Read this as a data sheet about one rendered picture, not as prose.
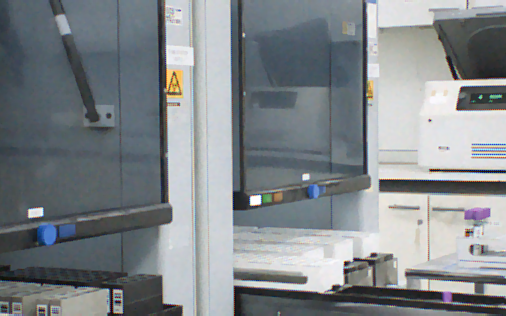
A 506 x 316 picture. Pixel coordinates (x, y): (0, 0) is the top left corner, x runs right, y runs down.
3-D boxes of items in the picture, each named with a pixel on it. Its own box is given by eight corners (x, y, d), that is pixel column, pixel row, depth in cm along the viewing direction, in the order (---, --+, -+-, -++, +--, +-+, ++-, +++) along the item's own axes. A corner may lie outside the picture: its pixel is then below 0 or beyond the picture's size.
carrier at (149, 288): (153, 310, 180) (153, 273, 179) (164, 311, 179) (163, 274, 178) (112, 322, 169) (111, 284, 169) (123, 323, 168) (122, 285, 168)
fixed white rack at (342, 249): (213, 265, 244) (212, 238, 243) (234, 260, 252) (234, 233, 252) (335, 273, 230) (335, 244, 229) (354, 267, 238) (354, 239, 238)
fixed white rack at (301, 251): (176, 275, 230) (176, 245, 230) (200, 268, 239) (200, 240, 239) (304, 284, 216) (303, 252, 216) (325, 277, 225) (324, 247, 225)
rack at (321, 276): (182, 289, 212) (181, 257, 211) (208, 281, 220) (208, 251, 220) (322, 300, 198) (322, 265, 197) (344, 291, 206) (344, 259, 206)
